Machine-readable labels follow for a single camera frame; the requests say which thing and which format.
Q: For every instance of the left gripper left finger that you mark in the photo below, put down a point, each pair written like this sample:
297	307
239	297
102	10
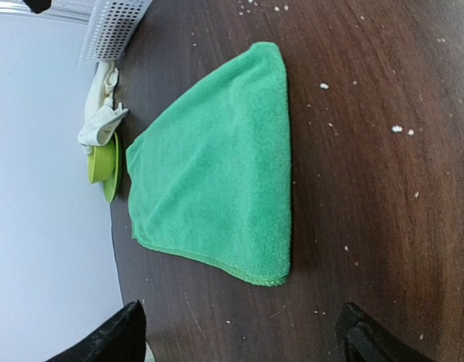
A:
120	338

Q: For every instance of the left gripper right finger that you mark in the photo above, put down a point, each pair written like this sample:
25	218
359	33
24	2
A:
361	338

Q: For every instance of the green microfiber towel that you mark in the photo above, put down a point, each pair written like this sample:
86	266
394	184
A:
211	175

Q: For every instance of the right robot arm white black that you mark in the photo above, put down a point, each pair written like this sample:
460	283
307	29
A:
38	6

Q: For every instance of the green saucer plate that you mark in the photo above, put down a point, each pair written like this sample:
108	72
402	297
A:
112	184

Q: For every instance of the green cup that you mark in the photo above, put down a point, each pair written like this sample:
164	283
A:
101	163

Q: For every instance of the white cream towel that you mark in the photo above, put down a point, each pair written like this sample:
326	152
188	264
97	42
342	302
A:
101	115

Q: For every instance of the white plastic basket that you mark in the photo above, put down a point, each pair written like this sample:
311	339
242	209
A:
111	25

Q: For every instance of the right aluminium frame post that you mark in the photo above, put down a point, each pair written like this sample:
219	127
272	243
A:
78	11

